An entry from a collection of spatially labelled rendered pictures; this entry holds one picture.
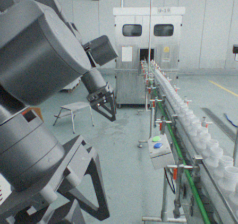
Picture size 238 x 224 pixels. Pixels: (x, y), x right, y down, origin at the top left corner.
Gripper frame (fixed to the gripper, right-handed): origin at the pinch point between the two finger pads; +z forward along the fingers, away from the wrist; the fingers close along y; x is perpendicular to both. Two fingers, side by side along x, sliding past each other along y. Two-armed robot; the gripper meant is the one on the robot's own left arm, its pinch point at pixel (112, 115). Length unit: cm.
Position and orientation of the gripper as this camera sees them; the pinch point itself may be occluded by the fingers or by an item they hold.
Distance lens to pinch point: 68.6
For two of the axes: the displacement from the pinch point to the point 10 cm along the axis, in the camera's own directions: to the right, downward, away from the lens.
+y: 0.1, -2.7, 9.6
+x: -8.8, 4.6, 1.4
